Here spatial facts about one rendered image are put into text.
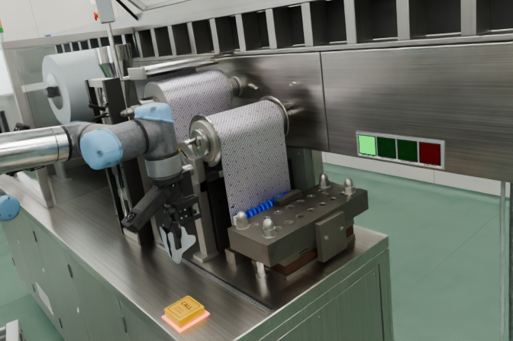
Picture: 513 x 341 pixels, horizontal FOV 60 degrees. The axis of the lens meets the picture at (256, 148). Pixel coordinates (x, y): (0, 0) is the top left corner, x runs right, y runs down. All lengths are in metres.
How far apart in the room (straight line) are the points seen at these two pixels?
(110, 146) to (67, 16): 6.06
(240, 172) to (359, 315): 0.52
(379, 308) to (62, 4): 6.13
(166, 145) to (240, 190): 0.37
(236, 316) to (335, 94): 0.64
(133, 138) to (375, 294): 0.85
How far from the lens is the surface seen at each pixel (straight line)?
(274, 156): 1.31
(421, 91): 1.12
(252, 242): 1.13
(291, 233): 1.13
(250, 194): 1.27
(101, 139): 0.87
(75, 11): 6.94
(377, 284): 1.40
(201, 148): 1.21
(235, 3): 1.54
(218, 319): 1.10
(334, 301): 1.25
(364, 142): 1.24
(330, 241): 1.22
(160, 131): 0.93
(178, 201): 1.00
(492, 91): 1.05
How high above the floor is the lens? 1.54
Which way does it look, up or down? 16 degrees down
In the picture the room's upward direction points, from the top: 8 degrees counter-clockwise
